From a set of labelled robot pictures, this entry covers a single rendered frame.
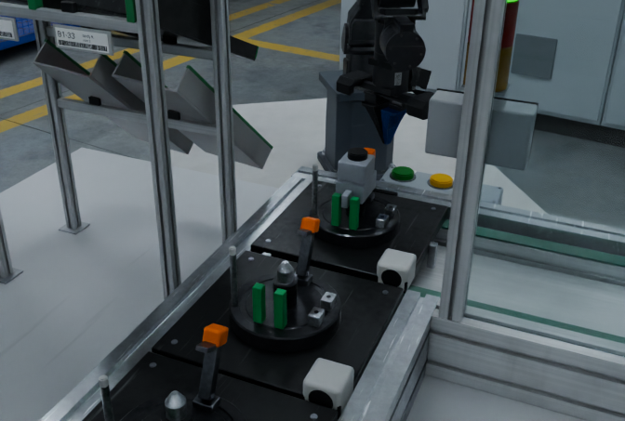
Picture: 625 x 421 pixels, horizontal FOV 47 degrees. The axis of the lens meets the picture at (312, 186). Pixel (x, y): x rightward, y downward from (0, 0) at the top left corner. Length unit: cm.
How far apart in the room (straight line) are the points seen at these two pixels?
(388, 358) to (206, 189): 70
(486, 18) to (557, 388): 47
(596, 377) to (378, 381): 27
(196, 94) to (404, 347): 47
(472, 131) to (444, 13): 340
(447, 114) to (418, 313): 27
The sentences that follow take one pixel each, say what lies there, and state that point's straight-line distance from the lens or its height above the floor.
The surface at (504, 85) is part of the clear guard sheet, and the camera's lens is 82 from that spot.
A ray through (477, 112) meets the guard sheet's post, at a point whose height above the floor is 124.
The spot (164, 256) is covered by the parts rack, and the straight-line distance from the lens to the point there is 103.
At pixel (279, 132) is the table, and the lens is 174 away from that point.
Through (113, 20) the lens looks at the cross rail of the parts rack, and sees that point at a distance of 93.
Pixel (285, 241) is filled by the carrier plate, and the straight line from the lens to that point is 108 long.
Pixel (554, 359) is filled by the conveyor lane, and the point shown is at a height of 94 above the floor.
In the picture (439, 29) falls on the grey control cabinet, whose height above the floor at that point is 49.
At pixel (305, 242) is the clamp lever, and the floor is 104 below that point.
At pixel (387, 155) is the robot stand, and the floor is 91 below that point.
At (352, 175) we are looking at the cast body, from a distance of 105.
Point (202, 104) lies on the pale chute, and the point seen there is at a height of 115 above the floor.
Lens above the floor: 153
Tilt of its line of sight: 27 degrees down
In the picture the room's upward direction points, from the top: 1 degrees clockwise
